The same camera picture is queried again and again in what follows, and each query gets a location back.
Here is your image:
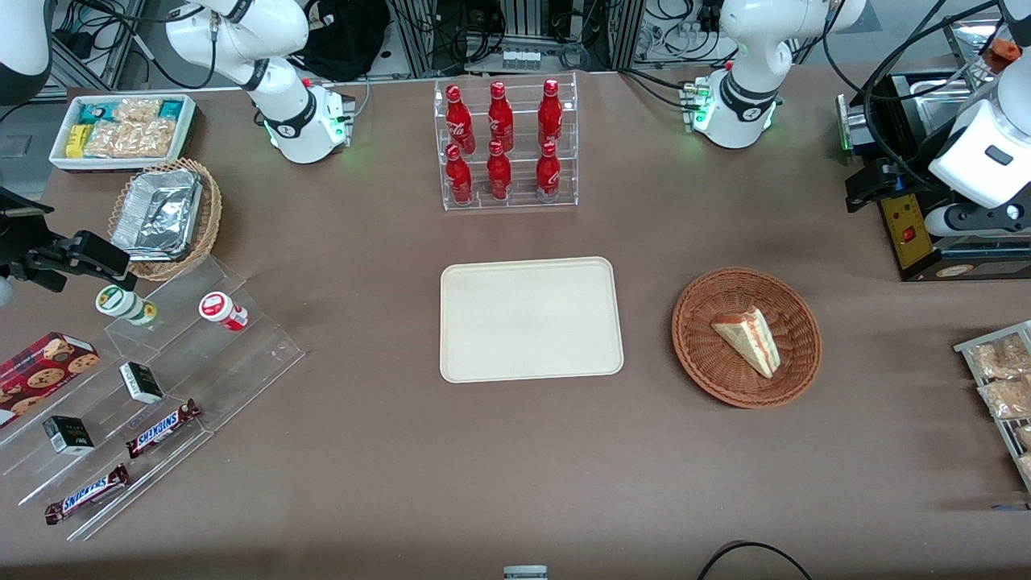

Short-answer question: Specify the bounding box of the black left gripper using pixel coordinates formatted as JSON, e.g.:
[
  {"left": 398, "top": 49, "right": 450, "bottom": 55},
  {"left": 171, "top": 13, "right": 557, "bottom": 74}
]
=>
[{"left": 845, "top": 121, "right": 960, "bottom": 214}]

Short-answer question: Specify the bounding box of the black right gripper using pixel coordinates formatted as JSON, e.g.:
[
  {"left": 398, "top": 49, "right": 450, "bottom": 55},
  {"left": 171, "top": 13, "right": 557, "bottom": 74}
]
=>
[{"left": 0, "top": 188, "right": 135, "bottom": 293}]

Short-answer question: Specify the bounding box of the triangular sandwich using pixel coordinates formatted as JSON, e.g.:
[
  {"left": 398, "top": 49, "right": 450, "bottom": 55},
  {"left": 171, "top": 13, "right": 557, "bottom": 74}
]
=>
[{"left": 710, "top": 307, "right": 782, "bottom": 379}]

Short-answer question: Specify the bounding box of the aluminium foil tray stack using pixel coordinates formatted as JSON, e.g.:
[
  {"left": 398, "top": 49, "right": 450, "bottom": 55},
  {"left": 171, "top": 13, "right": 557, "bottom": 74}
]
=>
[{"left": 110, "top": 168, "right": 204, "bottom": 262}]

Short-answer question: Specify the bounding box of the light tan wicker basket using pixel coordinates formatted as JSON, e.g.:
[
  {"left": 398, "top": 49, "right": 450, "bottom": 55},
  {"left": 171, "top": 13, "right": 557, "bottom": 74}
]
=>
[{"left": 107, "top": 158, "right": 223, "bottom": 282}]

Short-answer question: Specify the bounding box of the tray of packaged snacks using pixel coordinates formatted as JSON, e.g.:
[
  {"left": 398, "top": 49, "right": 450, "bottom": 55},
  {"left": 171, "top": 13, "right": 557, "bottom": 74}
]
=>
[{"left": 954, "top": 320, "right": 1031, "bottom": 494}]

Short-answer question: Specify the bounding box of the brown round wicker basket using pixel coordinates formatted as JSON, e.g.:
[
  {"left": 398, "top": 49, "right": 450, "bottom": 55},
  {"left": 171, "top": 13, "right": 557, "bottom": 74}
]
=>
[{"left": 671, "top": 267, "right": 823, "bottom": 409}]

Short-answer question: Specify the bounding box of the beige rectangular tray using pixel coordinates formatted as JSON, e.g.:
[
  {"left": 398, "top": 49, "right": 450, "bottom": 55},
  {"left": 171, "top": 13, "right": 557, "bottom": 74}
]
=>
[{"left": 439, "top": 256, "right": 625, "bottom": 384}]

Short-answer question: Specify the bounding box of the green lid sunflower cup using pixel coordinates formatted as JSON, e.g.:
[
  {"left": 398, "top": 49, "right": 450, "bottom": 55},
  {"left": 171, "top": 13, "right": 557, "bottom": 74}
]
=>
[{"left": 95, "top": 284, "right": 158, "bottom": 327}]

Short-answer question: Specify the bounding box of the black food warmer machine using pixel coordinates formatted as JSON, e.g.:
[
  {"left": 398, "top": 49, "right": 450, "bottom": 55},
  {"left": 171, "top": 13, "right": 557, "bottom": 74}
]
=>
[{"left": 835, "top": 16, "right": 1031, "bottom": 283}]

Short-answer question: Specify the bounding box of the steel warmer pan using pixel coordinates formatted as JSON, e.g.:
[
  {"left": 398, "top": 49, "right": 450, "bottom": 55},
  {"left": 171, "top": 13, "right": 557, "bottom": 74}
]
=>
[{"left": 910, "top": 77, "right": 993, "bottom": 139}]

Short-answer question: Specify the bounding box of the red tartan cookie box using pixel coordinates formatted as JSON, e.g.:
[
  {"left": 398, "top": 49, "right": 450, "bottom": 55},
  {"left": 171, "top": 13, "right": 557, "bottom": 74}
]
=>
[{"left": 0, "top": 331, "right": 101, "bottom": 429}]

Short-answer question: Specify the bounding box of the white rectangular snack bin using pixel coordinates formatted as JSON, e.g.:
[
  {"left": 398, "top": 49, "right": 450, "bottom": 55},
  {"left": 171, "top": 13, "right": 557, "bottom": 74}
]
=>
[{"left": 48, "top": 93, "right": 198, "bottom": 174}]

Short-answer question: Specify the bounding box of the small black carton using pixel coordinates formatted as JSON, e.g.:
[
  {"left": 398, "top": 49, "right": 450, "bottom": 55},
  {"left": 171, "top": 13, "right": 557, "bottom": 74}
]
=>
[
  {"left": 42, "top": 415, "right": 96, "bottom": 457},
  {"left": 119, "top": 362, "right": 165, "bottom": 405}
]

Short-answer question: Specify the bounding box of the clear bag of crackers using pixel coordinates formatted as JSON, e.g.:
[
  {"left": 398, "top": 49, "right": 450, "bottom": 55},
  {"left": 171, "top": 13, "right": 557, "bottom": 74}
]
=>
[
  {"left": 84, "top": 121, "right": 176, "bottom": 159},
  {"left": 113, "top": 97, "right": 163, "bottom": 126}
]

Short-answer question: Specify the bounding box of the red lid white cup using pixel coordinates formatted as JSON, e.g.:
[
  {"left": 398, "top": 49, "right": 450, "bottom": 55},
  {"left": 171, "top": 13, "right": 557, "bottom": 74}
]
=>
[{"left": 199, "top": 292, "right": 250, "bottom": 332}]

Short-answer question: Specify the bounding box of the brown Snickers bar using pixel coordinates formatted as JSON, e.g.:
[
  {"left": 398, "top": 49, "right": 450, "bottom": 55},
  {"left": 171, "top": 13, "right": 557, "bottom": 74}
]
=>
[
  {"left": 126, "top": 399, "right": 202, "bottom": 460},
  {"left": 44, "top": 463, "right": 130, "bottom": 526}
]

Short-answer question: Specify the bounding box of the clear acrylic stepped stand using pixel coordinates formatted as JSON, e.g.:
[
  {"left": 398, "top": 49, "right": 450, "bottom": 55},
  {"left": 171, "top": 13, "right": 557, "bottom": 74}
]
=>
[{"left": 0, "top": 256, "right": 307, "bottom": 542}]

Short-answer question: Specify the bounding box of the red cola bottle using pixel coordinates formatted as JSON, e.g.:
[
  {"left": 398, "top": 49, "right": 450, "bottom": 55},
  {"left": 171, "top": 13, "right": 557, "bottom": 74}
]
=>
[
  {"left": 487, "top": 139, "right": 513, "bottom": 201},
  {"left": 538, "top": 78, "right": 563, "bottom": 148},
  {"left": 487, "top": 81, "right": 515, "bottom": 151},
  {"left": 536, "top": 141, "right": 561, "bottom": 203},
  {"left": 445, "top": 143, "right": 474, "bottom": 205},
  {"left": 445, "top": 85, "right": 476, "bottom": 155}
]

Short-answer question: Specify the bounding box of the black bag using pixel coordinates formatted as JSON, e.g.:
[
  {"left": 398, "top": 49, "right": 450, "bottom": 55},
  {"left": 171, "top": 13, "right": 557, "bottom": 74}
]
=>
[{"left": 292, "top": 0, "right": 389, "bottom": 83}]

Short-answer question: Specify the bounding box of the clear acrylic bottle rack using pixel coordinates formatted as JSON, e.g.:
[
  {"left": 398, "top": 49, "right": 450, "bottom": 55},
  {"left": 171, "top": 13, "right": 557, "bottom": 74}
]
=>
[{"left": 433, "top": 72, "right": 579, "bottom": 212}]

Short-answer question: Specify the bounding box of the black floor cable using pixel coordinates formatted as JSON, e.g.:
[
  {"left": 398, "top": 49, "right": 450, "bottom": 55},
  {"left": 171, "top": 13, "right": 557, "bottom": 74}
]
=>
[{"left": 697, "top": 541, "right": 814, "bottom": 580}]

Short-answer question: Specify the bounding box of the aluminium profile frame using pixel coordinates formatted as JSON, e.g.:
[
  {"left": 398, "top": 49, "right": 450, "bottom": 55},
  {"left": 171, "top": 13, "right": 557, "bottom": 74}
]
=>
[{"left": 387, "top": 0, "right": 647, "bottom": 78}]

